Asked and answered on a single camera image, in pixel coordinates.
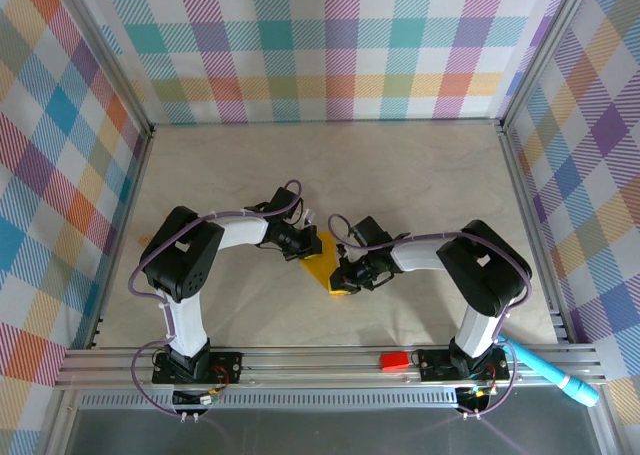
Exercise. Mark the wide aluminium extrusion rail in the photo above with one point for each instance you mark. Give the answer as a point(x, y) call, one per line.
point(310, 370)

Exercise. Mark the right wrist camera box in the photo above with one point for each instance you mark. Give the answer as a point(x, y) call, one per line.
point(372, 230)

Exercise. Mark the teal cylindrical tube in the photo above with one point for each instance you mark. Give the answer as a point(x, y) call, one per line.
point(550, 373)

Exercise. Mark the yellow paper sheet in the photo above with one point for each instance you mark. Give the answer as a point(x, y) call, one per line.
point(322, 267)

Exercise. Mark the long aluminium table edge bar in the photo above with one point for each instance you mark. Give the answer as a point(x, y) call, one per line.
point(325, 122)

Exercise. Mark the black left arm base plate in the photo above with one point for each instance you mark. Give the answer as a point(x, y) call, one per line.
point(230, 365)

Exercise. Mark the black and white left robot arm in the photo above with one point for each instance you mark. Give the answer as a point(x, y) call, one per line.
point(182, 255)

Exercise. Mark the aluminium table side bar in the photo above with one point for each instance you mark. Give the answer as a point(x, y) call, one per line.
point(525, 200)
point(126, 225)

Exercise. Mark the red rectangular block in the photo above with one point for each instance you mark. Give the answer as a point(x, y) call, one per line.
point(395, 362)

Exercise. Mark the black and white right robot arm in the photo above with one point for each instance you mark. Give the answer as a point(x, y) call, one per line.
point(480, 265)

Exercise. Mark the grey metal panel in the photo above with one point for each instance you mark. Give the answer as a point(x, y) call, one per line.
point(325, 435)

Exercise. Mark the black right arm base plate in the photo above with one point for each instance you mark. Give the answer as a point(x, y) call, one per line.
point(435, 367)

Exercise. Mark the aluminium frame post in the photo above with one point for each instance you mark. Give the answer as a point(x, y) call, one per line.
point(544, 50)
point(109, 50)

